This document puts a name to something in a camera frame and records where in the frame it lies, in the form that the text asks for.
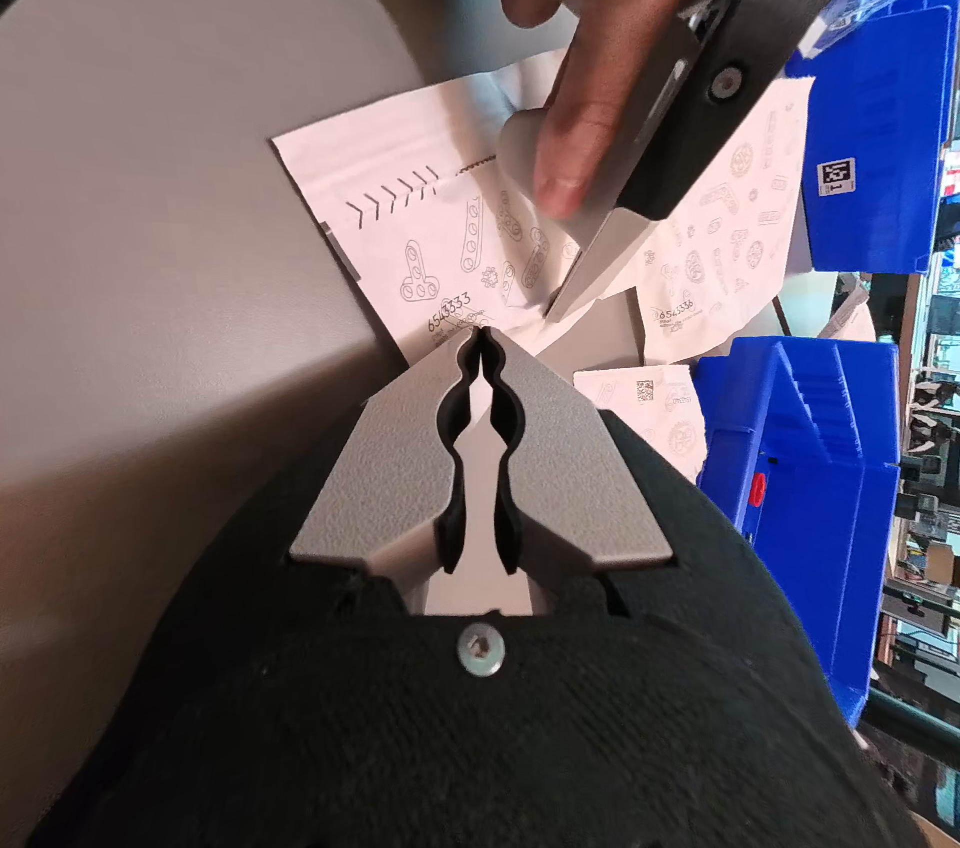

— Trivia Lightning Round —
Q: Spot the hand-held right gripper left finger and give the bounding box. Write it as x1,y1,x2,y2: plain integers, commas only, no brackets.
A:
288,325,485,615

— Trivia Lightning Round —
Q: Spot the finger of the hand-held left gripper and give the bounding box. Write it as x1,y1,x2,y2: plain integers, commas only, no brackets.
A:
546,17,711,324

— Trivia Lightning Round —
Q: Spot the small white printed paper bag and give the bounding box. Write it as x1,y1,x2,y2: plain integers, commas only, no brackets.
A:
573,363,708,485

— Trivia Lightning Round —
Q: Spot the grey desk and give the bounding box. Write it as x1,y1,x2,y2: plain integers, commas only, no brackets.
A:
0,0,819,842

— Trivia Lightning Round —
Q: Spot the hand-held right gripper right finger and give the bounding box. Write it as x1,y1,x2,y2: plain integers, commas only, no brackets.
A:
482,325,675,615

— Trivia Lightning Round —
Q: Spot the blue plastic bin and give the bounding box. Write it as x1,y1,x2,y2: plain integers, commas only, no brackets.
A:
783,0,960,275
693,336,901,729

